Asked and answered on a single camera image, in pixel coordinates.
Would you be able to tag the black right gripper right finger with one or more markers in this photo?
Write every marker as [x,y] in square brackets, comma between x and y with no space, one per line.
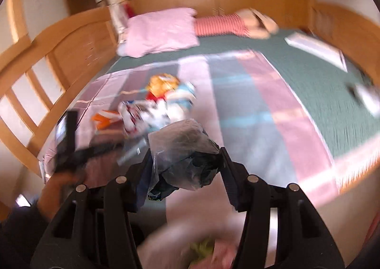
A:
[251,195]

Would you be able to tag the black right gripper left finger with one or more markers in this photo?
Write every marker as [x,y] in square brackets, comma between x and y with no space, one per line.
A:
[123,195]

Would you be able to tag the orange white plastic bag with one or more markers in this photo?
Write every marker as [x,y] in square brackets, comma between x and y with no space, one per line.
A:
[104,119]

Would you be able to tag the black plastic bag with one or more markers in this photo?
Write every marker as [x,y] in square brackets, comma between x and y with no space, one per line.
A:
[184,157]

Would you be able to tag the white red plastic bag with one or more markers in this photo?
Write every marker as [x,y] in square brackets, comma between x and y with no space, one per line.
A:
[143,116]

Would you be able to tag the person left hand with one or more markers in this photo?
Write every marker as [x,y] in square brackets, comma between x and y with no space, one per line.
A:
[50,199]

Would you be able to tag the plaid pink grey bedspread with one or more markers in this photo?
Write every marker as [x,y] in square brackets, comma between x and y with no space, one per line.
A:
[244,105]

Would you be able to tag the gold crumpled foil wrapper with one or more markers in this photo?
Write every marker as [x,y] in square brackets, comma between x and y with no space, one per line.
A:
[160,84]

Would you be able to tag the light blue crumpled cloth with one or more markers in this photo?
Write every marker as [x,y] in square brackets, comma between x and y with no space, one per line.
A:
[184,95]

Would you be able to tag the green bed mat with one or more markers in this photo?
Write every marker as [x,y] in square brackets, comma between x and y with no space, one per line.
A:
[324,89]

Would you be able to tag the white round object on mat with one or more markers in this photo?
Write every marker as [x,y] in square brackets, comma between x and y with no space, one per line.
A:
[368,96]

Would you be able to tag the pink pillow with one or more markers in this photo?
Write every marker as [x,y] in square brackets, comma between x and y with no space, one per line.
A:
[157,32]

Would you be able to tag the white flat board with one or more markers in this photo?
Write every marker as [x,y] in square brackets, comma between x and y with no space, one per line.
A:
[318,48]

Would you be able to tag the striped plush doll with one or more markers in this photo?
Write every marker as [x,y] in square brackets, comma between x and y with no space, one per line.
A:
[244,23]

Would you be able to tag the wooden bed frame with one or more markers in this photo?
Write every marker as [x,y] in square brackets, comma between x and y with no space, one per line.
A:
[43,76]

